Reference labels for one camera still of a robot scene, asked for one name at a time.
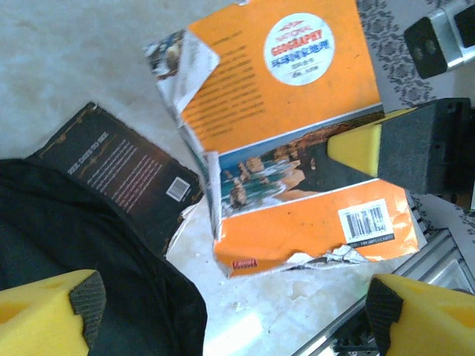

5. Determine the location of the black backpack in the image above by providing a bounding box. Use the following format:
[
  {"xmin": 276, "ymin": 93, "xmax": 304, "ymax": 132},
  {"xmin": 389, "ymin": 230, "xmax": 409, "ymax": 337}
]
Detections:
[{"xmin": 0, "ymin": 157, "xmax": 209, "ymax": 356}]

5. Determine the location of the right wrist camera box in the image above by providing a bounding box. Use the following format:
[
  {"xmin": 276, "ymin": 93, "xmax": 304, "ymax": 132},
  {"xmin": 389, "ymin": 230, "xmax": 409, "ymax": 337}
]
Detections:
[{"xmin": 403, "ymin": 0, "xmax": 475, "ymax": 79}]

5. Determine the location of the aluminium mounting rail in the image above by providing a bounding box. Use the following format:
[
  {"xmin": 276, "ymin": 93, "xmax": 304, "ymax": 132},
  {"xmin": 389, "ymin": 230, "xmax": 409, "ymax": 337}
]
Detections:
[{"xmin": 295, "ymin": 222, "xmax": 475, "ymax": 356}]

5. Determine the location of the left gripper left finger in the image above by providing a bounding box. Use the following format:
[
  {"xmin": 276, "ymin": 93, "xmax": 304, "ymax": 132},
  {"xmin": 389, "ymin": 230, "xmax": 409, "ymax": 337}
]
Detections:
[{"xmin": 0, "ymin": 268, "xmax": 108, "ymax": 356}]

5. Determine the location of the dark book white text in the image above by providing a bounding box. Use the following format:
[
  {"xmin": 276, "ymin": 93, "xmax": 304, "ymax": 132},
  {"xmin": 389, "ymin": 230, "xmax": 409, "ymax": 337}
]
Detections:
[{"xmin": 31, "ymin": 102, "xmax": 204, "ymax": 257}]

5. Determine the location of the orange National Geographic book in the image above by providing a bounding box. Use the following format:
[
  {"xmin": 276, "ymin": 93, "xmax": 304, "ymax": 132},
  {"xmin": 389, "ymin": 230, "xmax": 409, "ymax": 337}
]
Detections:
[{"xmin": 142, "ymin": 0, "xmax": 428, "ymax": 280}]

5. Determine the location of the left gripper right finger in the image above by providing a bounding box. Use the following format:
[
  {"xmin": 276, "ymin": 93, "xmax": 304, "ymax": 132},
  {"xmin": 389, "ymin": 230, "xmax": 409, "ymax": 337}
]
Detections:
[{"xmin": 364, "ymin": 273, "xmax": 475, "ymax": 356}]

